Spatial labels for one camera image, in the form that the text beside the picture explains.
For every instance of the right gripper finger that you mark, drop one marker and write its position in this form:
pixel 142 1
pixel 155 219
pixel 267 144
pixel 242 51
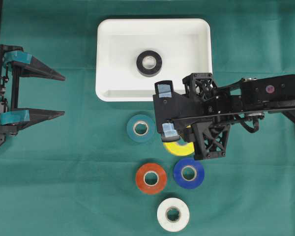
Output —
pixel 169 133
pixel 164 88

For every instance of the yellow tape roll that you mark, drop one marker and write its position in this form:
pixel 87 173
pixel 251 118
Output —
pixel 178 149

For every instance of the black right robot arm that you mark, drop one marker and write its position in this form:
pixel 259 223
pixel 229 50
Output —
pixel 255 97

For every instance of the green table cloth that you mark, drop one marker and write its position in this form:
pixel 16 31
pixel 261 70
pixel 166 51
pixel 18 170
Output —
pixel 75 175

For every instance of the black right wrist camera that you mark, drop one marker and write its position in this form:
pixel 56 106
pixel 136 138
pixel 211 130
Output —
pixel 177 110

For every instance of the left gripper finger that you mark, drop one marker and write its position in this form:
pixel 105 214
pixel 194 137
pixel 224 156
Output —
pixel 31 116
pixel 26 65

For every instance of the teal tape roll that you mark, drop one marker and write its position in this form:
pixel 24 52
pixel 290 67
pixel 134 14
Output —
pixel 140 119

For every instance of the white plastic tray case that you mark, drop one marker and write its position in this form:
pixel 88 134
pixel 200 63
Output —
pixel 183 44

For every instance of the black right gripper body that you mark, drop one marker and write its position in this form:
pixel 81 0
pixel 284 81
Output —
pixel 209 128

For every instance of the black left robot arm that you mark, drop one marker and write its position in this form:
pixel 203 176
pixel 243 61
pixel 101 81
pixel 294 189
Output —
pixel 9 93

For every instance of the white tape roll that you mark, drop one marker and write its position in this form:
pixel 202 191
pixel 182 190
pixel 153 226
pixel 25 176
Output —
pixel 183 217

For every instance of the red tape roll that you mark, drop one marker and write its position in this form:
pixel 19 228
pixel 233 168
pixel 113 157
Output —
pixel 154 168

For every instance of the black tape roll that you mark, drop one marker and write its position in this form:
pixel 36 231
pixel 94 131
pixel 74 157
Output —
pixel 149 72

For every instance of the blue tape roll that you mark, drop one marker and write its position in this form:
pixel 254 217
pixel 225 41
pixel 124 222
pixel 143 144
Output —
pixel 196 166

